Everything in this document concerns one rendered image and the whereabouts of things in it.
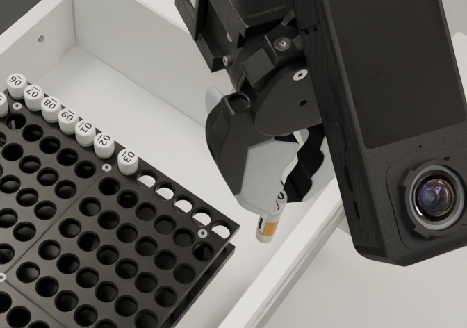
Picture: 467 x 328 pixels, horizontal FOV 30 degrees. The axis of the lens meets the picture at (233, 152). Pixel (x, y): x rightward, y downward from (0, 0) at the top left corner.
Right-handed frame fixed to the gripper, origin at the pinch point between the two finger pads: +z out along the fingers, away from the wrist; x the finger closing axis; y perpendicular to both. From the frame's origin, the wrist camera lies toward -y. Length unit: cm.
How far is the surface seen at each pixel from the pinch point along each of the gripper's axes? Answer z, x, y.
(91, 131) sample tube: 7.1, 6.1, 11.9
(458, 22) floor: 97, -93, 68
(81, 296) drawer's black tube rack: 8.3, 10.2, 2.4
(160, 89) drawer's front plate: 13.6, -1.0, 17.7
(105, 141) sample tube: 7.1, 5.6, 10.9
